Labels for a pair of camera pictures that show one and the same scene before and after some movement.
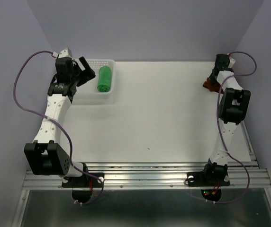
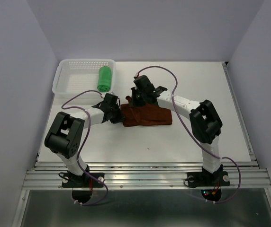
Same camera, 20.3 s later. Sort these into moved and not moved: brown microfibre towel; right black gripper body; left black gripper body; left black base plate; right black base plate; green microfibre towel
Moved: brown microfibre towel; right black gripper body; left black gripper body
Not moved: right black base plate; green microfibre towel; left black base plate
